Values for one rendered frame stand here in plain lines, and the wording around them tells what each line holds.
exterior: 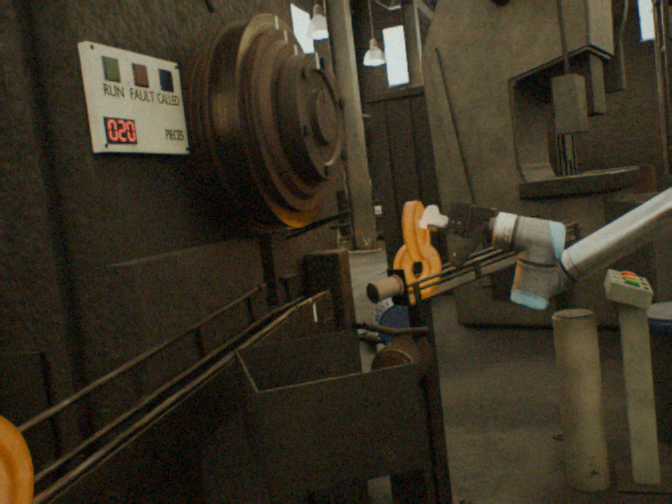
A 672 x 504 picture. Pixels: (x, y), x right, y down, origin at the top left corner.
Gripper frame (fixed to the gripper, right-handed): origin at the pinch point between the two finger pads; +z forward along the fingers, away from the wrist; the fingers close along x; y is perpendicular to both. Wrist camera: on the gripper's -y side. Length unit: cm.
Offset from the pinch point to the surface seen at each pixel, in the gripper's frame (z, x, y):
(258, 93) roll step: 25, 48, 25
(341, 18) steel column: 348, -816, 199
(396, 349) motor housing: -1.8, 6.4, -32.3
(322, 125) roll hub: 15.9, 34.8, 21.0
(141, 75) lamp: 40, 65, 25
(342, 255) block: 15.7, 9.0, -10.5
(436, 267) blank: -3.7, -19.9, -13.6
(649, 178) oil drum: -93, -451, 24
